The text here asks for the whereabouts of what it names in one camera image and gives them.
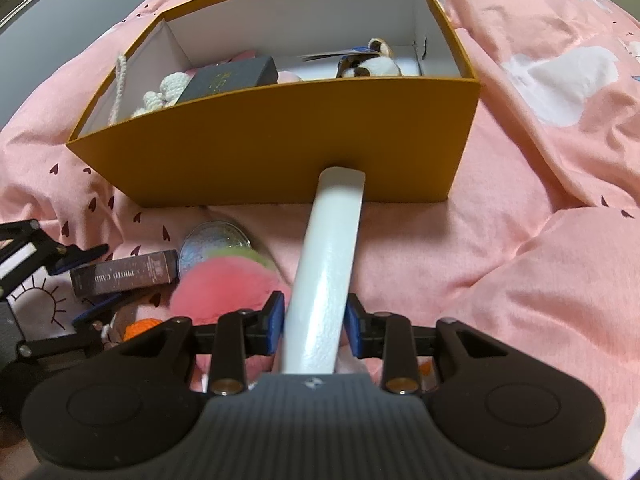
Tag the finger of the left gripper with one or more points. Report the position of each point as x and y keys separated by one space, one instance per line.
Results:
x=100 y=309
x=66 y=258

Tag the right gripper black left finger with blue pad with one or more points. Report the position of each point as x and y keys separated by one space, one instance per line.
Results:
x=237 y=336

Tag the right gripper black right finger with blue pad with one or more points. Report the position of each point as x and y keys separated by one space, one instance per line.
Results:
x=405 y=352

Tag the orange crochet ball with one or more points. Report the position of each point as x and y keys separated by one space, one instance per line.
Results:
x=139 y=327

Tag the pink fluffy pompom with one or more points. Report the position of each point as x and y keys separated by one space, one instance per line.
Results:
x=228 y=280

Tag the white paper tube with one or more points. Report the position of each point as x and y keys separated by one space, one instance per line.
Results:
x=313 y=321

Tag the brown cosmetics box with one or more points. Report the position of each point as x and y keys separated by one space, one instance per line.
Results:
x=142 y=271

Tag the round glitter compact mirror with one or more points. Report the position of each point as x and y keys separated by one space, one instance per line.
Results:
x=206 y=240

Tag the white crochet doll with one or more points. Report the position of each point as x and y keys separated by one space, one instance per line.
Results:
x=171 y=88

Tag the pink fabric pouch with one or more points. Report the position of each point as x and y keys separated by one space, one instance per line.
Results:
x=284 y=76

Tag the dark grey gift box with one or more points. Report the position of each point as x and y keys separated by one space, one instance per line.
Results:
x=214 y=80

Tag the brown white plush toy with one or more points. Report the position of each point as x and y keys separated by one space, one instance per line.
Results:
x=375 y=59

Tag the orange cardboard storage box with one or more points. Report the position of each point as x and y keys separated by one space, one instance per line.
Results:
x=270 y=144

